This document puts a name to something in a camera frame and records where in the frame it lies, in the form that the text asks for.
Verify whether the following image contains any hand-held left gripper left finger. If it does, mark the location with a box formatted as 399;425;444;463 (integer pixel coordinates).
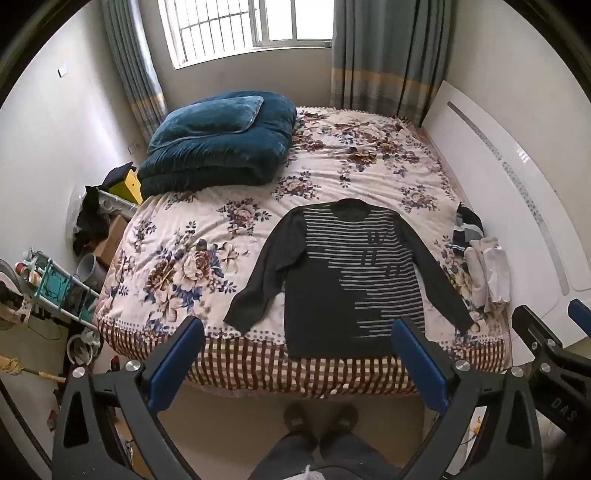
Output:
52;316;206;480

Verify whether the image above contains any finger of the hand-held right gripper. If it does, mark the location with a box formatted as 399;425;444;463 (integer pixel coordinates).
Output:
512;305;561;371
568;298;591;334

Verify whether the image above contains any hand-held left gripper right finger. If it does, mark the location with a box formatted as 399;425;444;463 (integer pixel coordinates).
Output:
390;316;543;480

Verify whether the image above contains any dark grey striped sweater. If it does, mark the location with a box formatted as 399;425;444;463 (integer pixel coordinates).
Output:
223;198;475;359

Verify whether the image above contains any cream white garment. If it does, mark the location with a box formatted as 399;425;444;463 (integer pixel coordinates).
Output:
463;236;512;315

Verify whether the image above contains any grey right slipper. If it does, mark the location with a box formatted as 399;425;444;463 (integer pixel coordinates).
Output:
327;405;359;435

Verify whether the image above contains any grey slipper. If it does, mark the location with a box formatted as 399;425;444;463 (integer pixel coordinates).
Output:
327;405;359;435
283;403;319;435

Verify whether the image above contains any floral blanket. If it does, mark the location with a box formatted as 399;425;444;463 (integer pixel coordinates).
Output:
92;106;514;398

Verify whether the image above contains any person's right leg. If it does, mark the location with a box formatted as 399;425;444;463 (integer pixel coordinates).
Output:
320;430;416;480

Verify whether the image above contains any person's leg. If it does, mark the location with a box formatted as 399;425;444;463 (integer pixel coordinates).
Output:
320;430;416;480
247;430;320;480

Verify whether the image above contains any navy striped garment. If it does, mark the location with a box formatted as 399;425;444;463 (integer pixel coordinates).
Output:
451;202;485;254

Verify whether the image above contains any grey bucket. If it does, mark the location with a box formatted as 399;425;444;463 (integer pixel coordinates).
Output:
75;253;108;291

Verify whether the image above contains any grey left slipper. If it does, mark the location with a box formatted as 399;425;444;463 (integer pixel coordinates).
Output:
283;403;319;435

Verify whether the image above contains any cardboard box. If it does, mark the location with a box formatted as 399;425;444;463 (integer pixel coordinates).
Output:
93;215;130;269

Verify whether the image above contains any teal storage rack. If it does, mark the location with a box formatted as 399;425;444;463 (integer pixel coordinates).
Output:
27;250;101;332

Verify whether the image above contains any white headboard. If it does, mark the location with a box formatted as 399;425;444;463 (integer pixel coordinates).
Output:
422;80;591;348

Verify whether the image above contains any person's left leg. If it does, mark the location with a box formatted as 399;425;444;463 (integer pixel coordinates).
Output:
247;430;320;480

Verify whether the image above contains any yellow mop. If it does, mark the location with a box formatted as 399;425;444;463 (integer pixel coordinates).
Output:
0;354;66;385

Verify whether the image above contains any black cloth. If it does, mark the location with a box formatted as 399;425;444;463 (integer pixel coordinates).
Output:
72;185;106;256

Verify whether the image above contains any yellow box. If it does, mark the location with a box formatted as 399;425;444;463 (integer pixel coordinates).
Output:
108;168;143;206

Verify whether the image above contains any standing fan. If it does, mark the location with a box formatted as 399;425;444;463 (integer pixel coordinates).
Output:
0;257;34;334

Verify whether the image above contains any blue folded quilt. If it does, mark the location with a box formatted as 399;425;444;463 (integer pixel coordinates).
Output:
137;91;297;199

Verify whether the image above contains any blue velvet pillow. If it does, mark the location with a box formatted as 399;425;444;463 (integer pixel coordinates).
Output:
148;95;265;154

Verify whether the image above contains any grey-green curtain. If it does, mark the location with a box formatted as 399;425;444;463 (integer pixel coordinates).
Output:
100;0;168;145
329;0;452;129

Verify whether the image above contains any barred window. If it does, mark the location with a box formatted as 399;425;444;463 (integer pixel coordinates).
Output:
157;0;334;71

